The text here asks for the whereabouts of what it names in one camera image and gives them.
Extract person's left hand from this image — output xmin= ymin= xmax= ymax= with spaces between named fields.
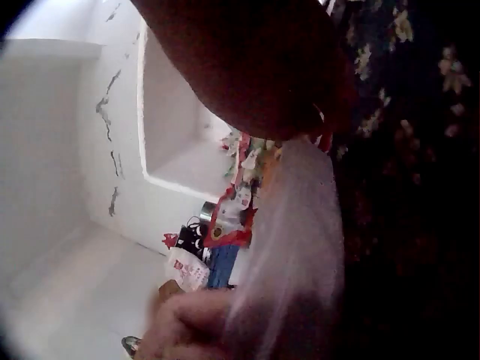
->
xmin=132 ymin=289 xmax=244 ymax=360

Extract person's right hand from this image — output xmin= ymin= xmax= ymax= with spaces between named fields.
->
xmin=131 ymin=0 xmax=359 ymax=152

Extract person's right fingers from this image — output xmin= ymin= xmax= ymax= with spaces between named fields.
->
xmin=312 ymin=56 xmax=359 ymax=152

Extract person's left fingers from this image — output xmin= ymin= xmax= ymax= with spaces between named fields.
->
xmin=157 ymin=289 xmax=244 ymax=342

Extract white translucent cloth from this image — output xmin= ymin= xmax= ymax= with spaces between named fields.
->
xmin=224 ymin=136 xmax=346 ymax=360

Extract brown box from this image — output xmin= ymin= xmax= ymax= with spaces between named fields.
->
xmin=158 ymin=280 xmax=183 ymax=301

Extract white red-printed plastic bag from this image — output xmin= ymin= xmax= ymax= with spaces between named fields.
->
xmin=164 ymin=247 xmax=210 ymax=293

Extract blue cloth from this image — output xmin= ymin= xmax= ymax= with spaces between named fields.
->
xmin=207 ymin=244 xmax=240 ymax=290

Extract green patterned object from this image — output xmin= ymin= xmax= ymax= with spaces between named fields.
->
xmin=121 ymin=336 xmax=143 ymax=357

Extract steel pot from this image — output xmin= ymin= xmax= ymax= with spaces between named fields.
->
xmin=201 ymin=201 xmax=219 ymax=222

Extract red and white printed bag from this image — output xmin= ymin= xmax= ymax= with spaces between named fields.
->
xmin=209 ymin=129 xmax=280 ymax=249

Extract person's body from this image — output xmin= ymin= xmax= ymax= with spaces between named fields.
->
xmin=325 ymin=0 xmax=480 ymax=360

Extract black device with cable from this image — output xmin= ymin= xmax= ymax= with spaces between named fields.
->
xmin=177 ymin=217 xmax=215 ymax=260

